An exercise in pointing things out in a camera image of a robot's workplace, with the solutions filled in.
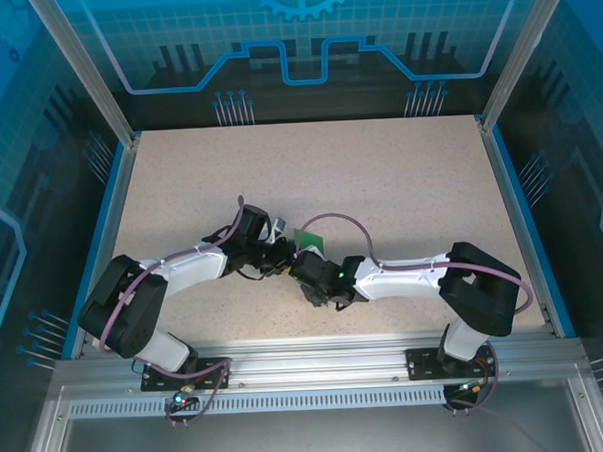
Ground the blue printed enclosure panel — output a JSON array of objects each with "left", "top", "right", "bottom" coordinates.
[
  {"left": 486, "top": 0, "right": 603, "bottom": 428},
  {"left": 60, "top": 0, "right": 553, "bottom": 135},
  {"left": 0, "top": 0, "right": 142, "bottom": 452}
]

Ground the small connector with green light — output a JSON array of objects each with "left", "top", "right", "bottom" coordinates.
[
  {"left": 452, "top": 379, "right": 486, "bottom": 400},
  {"left": 168, "top": 388, "right": 199, "bottom": 412}
]

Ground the long aluminium frame rail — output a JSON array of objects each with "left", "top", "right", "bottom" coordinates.
[{"left": 51, "top": 323, "right": 589, "bottom": 402}]

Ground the aluminium upright post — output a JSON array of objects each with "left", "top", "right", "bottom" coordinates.
[
  {"left": 474, "top": 0, "right": 583, "bottom": 132},
  {"left": 26, "top": 0, "right": 142, "bottom": 152}
]

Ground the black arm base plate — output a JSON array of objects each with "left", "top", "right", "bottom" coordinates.
[
  {"left": 139, "top": 356, "right": 234, "bottom": 394},
  {"left": 404, "top": 344, "right": 495, "bottom": 383}
]

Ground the green paper sheet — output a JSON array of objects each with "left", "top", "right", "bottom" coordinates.
[{"left": 291, "top": 225, "right": 328, "bottom": 260}]

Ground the short purple cable loop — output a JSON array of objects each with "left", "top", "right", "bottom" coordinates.
[
  {"left": 159, "top": 358, "right": 237, "bottom": 429},
  {"left": 440, "top": 340, "right": 514, "bottom": 417}
]

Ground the slotted grey cable duct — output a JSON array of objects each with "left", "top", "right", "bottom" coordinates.
[{"left": 67, "top": 385, "right": 449, "bottom": 422}]

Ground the aluminium side rail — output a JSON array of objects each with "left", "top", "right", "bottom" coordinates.
[
  {"left": 476, "top": 111, "right": 578, "bottom": 342},
  {"left": 59, "top": 135, "right": 148, "bottom": 360}
]

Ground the grey metal shelf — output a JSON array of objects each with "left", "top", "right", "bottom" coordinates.
[{"left": 17, "top": 362, "right": 603, "bottom": 452}]

